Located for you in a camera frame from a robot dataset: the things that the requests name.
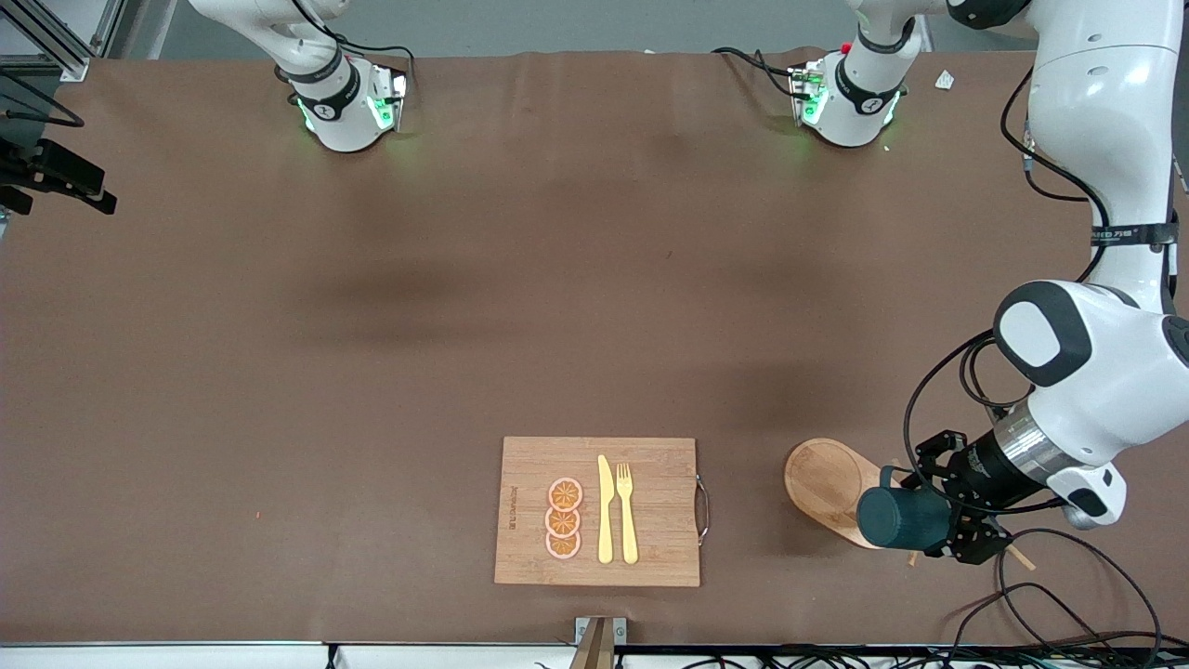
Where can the brown wooden bar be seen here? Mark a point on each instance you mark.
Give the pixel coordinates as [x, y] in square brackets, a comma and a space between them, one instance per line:
[594, 650]

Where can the yellow toy knife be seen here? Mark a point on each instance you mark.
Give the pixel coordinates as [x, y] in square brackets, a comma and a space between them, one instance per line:
[605, 520]

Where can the bamboo cutting board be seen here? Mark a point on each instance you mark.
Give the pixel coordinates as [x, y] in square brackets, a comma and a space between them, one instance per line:
[650, 520]

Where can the wooden mug tree stand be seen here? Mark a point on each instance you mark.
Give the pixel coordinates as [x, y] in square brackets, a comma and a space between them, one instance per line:
[827, 483]

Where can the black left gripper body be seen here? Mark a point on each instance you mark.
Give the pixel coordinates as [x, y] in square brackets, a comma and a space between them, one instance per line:
[977, 474]

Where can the metal table edge bracket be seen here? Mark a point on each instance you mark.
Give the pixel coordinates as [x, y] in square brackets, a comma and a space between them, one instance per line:
[583, 627]

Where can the aluminium frame profile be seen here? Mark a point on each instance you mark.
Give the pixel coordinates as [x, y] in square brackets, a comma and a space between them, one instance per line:
[70, 60]

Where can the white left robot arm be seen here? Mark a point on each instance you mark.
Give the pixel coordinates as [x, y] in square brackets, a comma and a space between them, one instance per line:
[1096, 121]

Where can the teal cup yellow inside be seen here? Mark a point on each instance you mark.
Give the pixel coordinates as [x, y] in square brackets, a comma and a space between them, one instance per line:
[896, 518]

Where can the brown table mat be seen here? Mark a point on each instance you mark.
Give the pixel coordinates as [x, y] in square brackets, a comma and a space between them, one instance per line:
[372, 418]

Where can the small white paper scrap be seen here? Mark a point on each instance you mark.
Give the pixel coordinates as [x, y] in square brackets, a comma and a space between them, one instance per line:
[945, 80]

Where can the yellow toy fork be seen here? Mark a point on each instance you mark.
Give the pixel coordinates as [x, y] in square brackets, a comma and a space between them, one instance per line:
[627, 525]

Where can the orange slice toy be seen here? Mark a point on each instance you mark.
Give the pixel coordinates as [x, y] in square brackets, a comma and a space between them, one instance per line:
[565, 494]
[563, 546]
[562, 522]

